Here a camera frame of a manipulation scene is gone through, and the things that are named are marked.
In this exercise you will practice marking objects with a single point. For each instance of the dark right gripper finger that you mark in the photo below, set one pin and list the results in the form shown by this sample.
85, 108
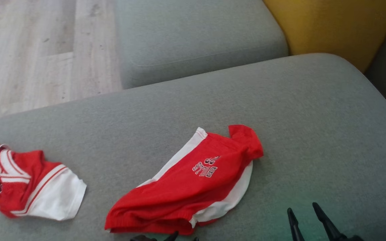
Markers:
328, 226
294, 227

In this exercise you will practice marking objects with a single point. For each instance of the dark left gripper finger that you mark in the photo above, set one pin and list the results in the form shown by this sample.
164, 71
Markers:
173, 236
142, 238

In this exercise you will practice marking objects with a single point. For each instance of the red white basketball jersey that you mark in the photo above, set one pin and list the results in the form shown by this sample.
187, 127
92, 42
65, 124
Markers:
28, 180

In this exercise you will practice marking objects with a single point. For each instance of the red white basketball shorts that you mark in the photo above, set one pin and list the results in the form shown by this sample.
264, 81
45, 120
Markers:
179, 197

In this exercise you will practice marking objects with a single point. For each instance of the large grey sofa seat cushion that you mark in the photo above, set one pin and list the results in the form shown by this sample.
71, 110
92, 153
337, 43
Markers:
313, 134

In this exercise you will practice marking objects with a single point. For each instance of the yellow sofa backrest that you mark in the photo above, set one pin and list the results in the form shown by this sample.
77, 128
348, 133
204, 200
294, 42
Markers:
330, 26

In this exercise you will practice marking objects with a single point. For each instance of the small grey sofa seat cushion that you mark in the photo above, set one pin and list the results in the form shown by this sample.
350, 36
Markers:
193, 36

